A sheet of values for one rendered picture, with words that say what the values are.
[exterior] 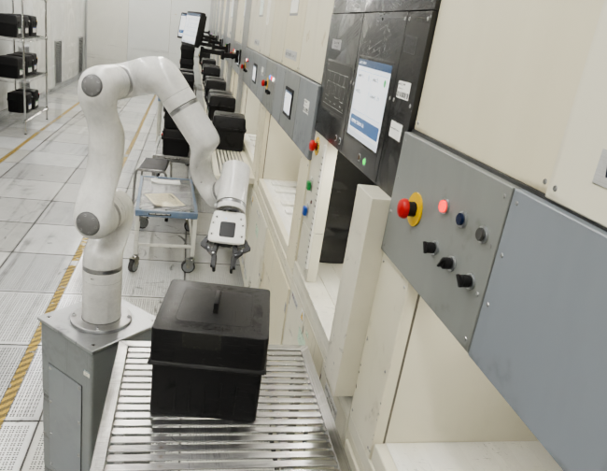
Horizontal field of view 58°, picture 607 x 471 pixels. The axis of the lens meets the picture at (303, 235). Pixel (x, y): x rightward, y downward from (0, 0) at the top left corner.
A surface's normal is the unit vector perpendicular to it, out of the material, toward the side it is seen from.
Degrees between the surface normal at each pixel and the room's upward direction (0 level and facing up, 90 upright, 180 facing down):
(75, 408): 90
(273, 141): 90
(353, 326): 90
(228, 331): 0
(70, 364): 90
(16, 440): 0
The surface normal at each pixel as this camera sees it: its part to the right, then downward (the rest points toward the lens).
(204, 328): 0.15, -0.93
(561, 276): -0.97, -0.07
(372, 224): 0.18, 0.36
